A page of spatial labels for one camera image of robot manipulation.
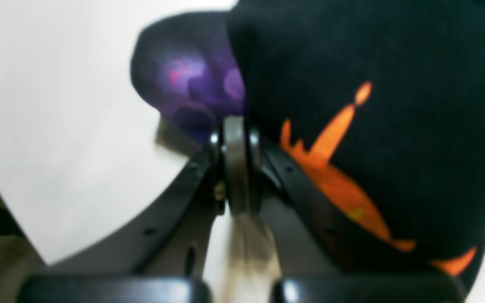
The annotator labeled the black t-shirt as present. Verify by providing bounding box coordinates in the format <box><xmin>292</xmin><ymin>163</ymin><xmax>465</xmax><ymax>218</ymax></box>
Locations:
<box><xmin>130</xmin><ymin>0</ymin><xmax>485</xmax><ymax>288</ymax></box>

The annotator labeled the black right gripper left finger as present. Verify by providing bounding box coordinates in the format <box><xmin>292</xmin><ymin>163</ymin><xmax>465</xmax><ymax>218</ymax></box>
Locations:
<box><xmin>17</xmin><ymin>116</ymin><xmax>248</xmax><ymax>303</ymax></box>

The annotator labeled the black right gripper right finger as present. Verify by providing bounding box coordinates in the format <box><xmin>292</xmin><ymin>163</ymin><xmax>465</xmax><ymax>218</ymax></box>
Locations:
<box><xmin>247</xmin><ymin>127</ymin><xmax>466</xmax><ymax>303</ymax></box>

